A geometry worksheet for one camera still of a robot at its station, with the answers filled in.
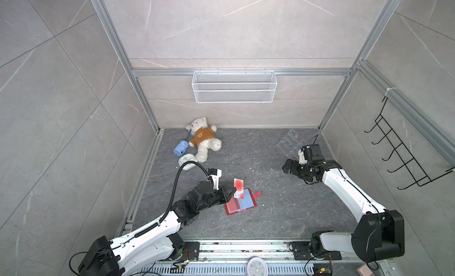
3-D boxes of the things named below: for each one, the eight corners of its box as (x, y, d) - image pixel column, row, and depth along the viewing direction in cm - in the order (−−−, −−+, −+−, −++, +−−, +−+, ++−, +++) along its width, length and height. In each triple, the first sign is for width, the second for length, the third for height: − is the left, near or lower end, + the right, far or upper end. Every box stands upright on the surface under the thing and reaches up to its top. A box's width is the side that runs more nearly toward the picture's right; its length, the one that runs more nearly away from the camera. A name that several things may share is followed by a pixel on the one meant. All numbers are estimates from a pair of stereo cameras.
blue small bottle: (174, 154, 108) (172, 150, 104) (183, 143, 114) (182, 138, 110) (181, 157, 106) (180, 153, 103) (191, 146, 112) (189, 141, 109)
